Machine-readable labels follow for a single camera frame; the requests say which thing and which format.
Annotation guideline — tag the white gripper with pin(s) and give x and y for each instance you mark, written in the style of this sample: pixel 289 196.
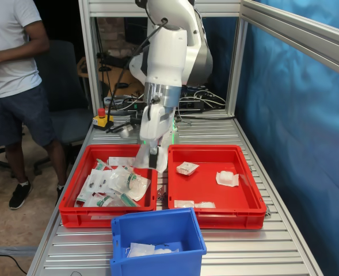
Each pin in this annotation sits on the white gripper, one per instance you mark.
pixel 154 126

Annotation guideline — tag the person left forearm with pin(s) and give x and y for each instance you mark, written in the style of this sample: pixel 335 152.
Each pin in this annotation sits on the person left forearm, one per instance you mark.
pixel 19 54

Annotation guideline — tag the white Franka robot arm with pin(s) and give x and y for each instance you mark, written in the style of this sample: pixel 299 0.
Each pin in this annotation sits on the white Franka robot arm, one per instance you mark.
pixel 169 51

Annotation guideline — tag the yellow emergency stop box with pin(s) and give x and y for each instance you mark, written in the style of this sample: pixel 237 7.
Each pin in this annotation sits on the yellow emergency stop box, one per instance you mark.
pixel 101 122

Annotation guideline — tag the packed green syringe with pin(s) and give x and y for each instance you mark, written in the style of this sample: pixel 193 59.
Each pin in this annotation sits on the packed green syringe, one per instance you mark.
pixel 129 200
pixel 128 169

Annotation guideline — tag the packed round filter green band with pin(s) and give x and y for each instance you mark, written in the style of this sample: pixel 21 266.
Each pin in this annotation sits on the packed round filter green band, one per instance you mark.
pixel 130 181
pixel 106 201

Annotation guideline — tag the white printed paper packet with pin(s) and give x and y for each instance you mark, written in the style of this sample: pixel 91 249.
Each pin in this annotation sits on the white printed paper packet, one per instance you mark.
pixel 120 161

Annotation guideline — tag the clear needle blister pack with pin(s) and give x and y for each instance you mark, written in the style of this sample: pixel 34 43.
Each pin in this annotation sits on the clear needle blister pack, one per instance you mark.
pixel 97 181

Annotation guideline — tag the blue plastic storage bin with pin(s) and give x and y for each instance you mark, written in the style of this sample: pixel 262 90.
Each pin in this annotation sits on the blue plastic storage bin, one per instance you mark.
pixel 157 227

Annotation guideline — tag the paper pack with green stripe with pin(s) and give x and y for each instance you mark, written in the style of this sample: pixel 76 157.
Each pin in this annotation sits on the paper pack with green stripe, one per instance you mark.
pixel 83 195

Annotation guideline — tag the black computer mouse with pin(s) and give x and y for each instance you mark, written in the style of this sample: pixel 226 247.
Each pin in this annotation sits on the black computer mouse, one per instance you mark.
pixel 121 85

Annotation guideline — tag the red plastic crate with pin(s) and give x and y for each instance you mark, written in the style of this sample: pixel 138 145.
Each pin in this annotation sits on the red plastic crate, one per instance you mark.
pixel 229 198
pixel 71 215

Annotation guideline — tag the wooden desk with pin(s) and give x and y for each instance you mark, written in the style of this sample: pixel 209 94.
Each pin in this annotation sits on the wooden desk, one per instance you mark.
pixel 111 77

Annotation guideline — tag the clear packet in blue bin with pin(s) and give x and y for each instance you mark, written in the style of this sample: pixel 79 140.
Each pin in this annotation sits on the clear packet in blue bin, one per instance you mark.
pixel 166 251

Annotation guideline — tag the black keyboard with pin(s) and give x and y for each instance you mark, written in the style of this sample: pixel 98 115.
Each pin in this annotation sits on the black keyboard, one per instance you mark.
pixel 113 61

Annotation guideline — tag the dark blue office chair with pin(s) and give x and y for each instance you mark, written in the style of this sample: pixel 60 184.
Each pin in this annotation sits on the dark blue office chair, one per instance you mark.
pixel 65 74

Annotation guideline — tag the black monitor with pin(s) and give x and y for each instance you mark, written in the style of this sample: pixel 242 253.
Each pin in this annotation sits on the black monitor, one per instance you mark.
pixel 134 31

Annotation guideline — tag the blue backdrop curtain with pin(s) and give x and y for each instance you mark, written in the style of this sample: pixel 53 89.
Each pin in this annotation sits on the blue backdrop curtain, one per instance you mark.
pixel 301 143

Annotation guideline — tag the person in white t-shirt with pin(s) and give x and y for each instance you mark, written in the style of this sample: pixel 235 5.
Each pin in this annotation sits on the person in white t-shirt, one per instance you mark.
pixel 11 43

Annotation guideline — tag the perforated steel bracket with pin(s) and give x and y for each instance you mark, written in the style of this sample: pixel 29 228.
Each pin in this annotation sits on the perforated steel bracket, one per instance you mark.
pixel 162 195
pixel 267 211

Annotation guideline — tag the aluminium frame post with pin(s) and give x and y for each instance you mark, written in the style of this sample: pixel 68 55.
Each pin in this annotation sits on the aluminium frame post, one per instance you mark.
pixel 238 57
pixel 88 57

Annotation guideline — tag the aluminium frame beam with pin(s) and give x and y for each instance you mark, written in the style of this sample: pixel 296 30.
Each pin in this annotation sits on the aluminium frame beam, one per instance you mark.
pixel 106 8
pixel 301 34

